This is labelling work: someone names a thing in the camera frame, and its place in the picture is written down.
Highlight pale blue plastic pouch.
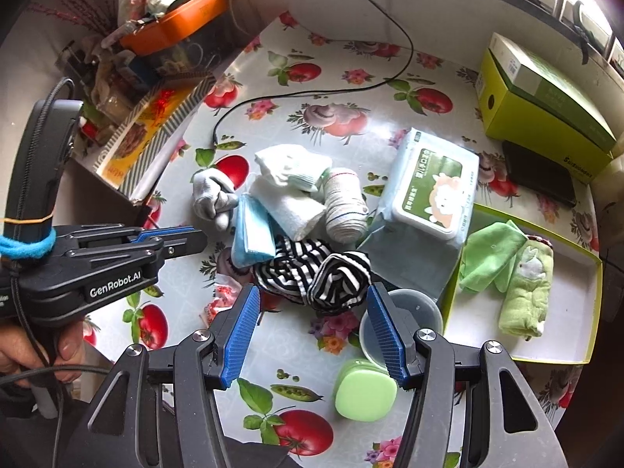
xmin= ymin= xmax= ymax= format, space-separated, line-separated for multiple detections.
xmin=357 ymin=224 xmax=465 ymax=304

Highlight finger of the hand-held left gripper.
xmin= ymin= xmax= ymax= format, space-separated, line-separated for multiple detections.
xmin=65 ymin=231 xmax=209 ymax=268
xmin=53 ymin=223 xmax=197 ymax=249

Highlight black white striped socks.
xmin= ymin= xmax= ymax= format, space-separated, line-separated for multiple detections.
xmin=252 ymin=236 xmax=374 ymax=316

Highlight wet wipes pack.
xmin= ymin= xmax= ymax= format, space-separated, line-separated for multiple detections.
xmin=377 ymin=128 xmax=481 ymax=250

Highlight clear plastic container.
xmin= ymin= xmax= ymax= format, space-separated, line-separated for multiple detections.
xmin=359 ymin=289 xmax=444 ymax=369

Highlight clear plastic storage box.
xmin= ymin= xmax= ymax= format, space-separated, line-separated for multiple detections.
xmin=140 ymin=29 xmax=231 ymax=80

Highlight rolled cloth with thin stripes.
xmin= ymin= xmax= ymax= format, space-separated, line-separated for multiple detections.
xmin=324 ymin=167 xmax=369 ymax=243

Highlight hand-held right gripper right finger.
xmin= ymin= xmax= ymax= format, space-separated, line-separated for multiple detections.
xmin=365 ymin=284 xmax=571 ymax=468

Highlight black window latch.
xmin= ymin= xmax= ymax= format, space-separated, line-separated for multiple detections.
xmin=573 ymin=1 xmax=595 ymax=66

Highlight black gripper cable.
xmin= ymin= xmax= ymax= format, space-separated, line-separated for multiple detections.
xmin=0 ymin=273 xmax=116 ymax=468

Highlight fruit printed tablecloth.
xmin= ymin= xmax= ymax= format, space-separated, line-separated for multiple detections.
xmin=82 ymin=10 xmax=601 ymax=468

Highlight black power cable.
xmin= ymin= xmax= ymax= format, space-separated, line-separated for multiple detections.
xmin=213 ymin=0 xmax=415 ymax=147

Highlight orange plastic tray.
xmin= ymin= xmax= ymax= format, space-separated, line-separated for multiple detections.
xmin=119 ymin=0 xmax=230 ymax=57

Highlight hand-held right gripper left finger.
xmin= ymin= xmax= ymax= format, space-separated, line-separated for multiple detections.
xmin=63 ymin=284 xmax=262 ymax=468

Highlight black flat box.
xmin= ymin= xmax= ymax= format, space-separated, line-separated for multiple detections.
xmin=502 ymin=140 xmax=579 ymax=208

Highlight green cardboard box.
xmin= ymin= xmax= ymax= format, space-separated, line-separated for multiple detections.
xmin=475 ymin=32 xmax=618 ymax=184

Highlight light blue cloth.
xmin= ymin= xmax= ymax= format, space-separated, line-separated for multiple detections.
xmin=230 ymin=194 xmax=277 ymax=268

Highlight green rabbit plush towel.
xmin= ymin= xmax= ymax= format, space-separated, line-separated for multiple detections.
xmin=498 ymin=236 xmax=556 ymax=340

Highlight green folded towel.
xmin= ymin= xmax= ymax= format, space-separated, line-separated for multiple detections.
xmin=457 ymin=221 xmax=528 ymax=296

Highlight person's left hand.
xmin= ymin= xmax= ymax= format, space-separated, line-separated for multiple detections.
xmin=0 ymin=323 xmax=87 ymax=387

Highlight food printed cardboard box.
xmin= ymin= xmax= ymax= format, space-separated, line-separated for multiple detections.
xmin=92 ymin=77 xmax=216 ymax=202

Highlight white sock with green trim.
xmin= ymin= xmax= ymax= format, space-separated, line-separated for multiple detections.
xmin=254 ymin=145 xmax=333 ymax=194

